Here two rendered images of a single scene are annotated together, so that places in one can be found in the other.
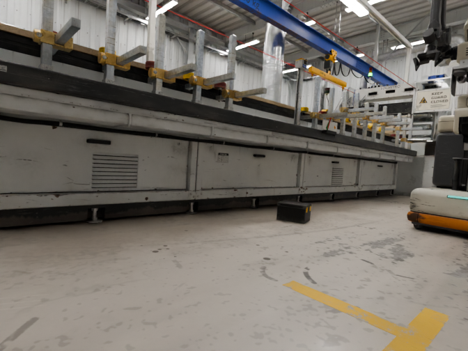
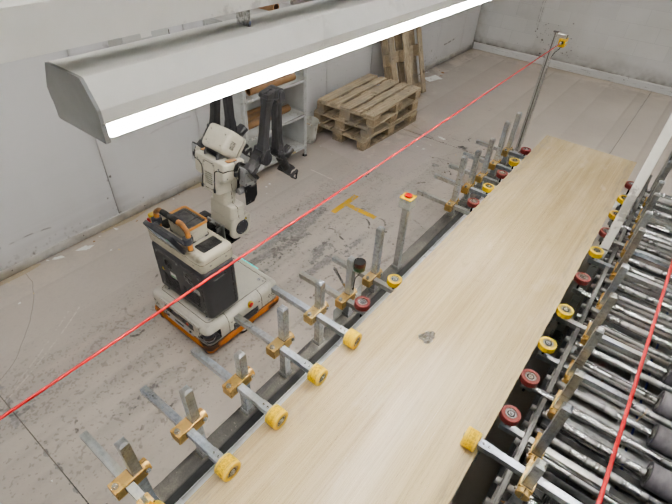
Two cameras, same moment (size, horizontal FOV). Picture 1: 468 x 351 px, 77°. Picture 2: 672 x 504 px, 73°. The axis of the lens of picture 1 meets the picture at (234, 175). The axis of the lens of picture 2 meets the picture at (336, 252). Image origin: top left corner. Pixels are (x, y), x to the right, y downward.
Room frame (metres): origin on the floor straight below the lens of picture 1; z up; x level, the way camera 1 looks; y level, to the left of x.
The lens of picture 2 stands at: (4.41, -1.27, 2.58)
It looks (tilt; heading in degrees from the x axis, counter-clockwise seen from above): 40 degrees down; 169
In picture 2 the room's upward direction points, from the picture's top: 3 degrees clockwise
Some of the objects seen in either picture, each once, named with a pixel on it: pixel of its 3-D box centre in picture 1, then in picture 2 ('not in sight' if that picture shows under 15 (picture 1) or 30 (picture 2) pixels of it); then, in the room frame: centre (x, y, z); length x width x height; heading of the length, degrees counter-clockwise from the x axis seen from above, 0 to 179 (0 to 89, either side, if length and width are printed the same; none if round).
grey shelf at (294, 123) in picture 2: not in sight; (261, 95); (-0.21, -1.20, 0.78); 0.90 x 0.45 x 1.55; 133
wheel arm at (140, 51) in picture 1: (122, 60); (487, 162); (1.38, 0.55, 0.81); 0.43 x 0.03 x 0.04; 43
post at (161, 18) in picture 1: (159, 60); (485, 167); (1.56, 0.43, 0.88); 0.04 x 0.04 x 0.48; 43
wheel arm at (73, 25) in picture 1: (60, 39); (500, 149); (1.21, 0.73, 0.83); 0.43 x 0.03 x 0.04; 43
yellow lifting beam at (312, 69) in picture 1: (329, 76); not in sight; (7.62, -2.25, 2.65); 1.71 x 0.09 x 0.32; 133
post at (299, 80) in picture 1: (298, 97); (401, 238); (2.40, -0.48, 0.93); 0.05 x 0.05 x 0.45; 43
